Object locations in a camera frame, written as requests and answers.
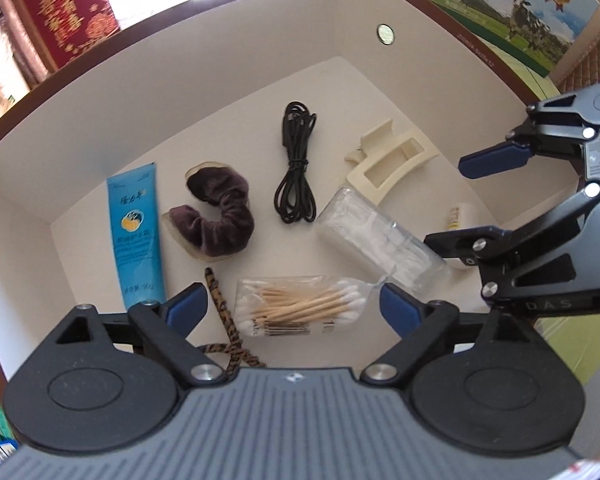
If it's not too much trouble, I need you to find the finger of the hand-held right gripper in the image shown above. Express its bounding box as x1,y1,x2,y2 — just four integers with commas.
424,182,600,319
458,85,598,180

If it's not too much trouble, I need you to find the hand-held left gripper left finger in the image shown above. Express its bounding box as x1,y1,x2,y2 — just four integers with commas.
55,282,229,389

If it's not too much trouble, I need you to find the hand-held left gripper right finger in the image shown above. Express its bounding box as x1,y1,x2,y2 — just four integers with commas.
360,282,537,389

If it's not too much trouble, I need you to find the small white bottle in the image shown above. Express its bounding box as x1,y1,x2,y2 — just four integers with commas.
447,202,477,271

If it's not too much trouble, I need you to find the leopard print hair band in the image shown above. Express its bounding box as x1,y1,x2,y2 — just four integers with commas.
197,267,269,369

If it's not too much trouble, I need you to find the clear plastic box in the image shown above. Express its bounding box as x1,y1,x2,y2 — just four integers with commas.
314,187,454,294

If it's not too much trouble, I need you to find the brown velvet scrunchie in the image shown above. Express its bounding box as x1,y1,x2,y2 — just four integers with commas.
162,160,256,264

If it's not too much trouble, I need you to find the blue hand cream tube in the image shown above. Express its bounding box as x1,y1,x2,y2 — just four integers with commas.
106,162,167,311

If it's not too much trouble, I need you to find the cotton swab packet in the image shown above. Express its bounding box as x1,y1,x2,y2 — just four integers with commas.
235,275,381,340

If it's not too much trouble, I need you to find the cream hair claw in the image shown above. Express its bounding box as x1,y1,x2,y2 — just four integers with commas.
344,119,439,206

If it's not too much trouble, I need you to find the brown cardboard box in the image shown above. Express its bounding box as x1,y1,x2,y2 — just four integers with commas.
0,0,564,392

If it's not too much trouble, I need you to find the black cable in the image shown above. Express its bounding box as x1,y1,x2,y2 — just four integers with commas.
274,101,319,225

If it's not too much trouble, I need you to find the brown quilted cushion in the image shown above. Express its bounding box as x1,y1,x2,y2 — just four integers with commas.
552,25,600,97

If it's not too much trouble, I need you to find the cow print milk carton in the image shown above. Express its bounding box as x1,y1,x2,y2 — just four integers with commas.
419,0,600,79

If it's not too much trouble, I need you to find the red gift box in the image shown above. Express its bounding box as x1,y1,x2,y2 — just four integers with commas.
12,0,120,72

